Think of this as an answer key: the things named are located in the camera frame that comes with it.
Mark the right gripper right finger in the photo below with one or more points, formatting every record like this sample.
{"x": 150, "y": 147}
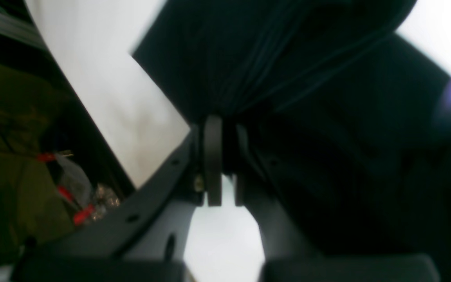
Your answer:
{"x": 290, "y": 254}

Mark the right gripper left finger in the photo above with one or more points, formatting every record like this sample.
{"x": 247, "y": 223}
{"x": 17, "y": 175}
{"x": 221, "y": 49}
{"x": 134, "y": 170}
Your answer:
{"x": 144, "y": 239}

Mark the black T-shirt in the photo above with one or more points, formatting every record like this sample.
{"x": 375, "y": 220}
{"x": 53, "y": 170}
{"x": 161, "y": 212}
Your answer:
{"x": 350, "y": 123}

